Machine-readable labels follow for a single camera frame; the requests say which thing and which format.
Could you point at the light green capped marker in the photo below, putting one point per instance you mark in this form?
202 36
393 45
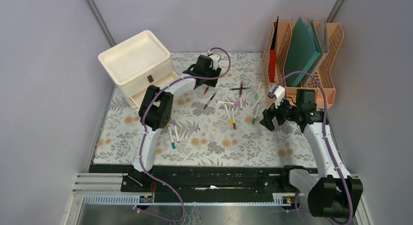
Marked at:
258 90

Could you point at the red file folder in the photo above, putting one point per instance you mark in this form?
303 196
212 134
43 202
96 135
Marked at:
272 54

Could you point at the floral desk mat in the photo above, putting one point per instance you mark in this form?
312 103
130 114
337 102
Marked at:
208 139

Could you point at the green clear pen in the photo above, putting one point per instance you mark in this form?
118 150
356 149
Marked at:
236 89

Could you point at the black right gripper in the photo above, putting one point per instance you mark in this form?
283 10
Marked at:
268 114

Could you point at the peach plastic file organizer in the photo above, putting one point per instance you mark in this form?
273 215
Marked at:
321 82

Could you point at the beige file folder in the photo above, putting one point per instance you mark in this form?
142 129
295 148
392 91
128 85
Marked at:
319 37

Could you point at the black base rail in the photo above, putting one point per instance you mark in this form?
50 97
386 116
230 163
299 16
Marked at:
253 179

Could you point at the teal file folder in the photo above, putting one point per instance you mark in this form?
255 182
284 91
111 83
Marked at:
301 53

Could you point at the cream drawer unit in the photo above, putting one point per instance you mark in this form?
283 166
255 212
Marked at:
136 63

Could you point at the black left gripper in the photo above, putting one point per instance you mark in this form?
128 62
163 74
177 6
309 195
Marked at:
215 72

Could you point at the pink clear pen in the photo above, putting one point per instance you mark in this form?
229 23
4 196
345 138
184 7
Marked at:
240 89

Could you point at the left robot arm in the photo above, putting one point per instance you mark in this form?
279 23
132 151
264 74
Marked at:
156 104

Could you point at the purple clear pen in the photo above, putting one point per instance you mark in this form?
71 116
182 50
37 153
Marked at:
209 101

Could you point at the dark red capped white marker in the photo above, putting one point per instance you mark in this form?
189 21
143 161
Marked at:
233 118

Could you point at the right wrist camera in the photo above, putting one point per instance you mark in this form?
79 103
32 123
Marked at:
277 93

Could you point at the purple capped white marker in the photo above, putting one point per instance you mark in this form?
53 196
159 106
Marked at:
176 131

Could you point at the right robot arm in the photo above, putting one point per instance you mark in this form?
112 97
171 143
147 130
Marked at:
334 193

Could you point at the yellow capped white marker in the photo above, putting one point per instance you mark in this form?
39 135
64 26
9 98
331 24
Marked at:
228 115

